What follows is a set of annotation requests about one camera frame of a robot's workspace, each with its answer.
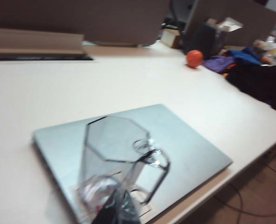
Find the purple cloth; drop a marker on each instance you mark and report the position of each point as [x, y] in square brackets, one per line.
[218, 64]

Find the orange round fruit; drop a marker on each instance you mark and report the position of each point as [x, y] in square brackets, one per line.
[194, 58]

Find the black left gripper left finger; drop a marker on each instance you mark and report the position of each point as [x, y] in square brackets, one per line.
[109, 214]

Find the clear plastic bag clutter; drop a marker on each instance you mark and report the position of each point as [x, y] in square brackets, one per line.
[273, 49]

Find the black upright bag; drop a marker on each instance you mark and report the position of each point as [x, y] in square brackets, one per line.
[205, 39]

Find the small white brown box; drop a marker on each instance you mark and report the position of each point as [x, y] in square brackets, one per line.
[170, 37]

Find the brown board panel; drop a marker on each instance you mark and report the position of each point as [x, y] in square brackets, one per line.
[249, 21]

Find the open cardboard box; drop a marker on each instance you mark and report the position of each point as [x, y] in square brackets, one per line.
[228, 24]

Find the blue cloth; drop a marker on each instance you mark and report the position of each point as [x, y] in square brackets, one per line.
[245, 56]

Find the beige fabric desk divider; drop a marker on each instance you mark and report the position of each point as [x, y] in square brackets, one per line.
[81, 18]

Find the black cloth pile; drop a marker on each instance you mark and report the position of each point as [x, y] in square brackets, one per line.
[256, 84]

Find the silver Dell laptop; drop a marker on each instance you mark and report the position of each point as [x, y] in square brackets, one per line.
[189, 144]

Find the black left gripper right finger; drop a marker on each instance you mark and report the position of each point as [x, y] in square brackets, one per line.
[127, 210]

